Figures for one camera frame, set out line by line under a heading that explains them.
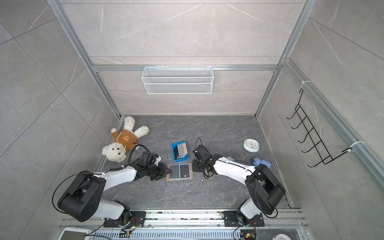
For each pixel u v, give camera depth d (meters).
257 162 0.89
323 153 0.63
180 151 0.93
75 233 0.66
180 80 1.00
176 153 0.95
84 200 0.43
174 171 0.88
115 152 0.90
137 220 0.72
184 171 0.90
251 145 0.99
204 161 0.67
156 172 0.78
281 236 0.67
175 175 0.88
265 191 0.43
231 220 0.73
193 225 0.73
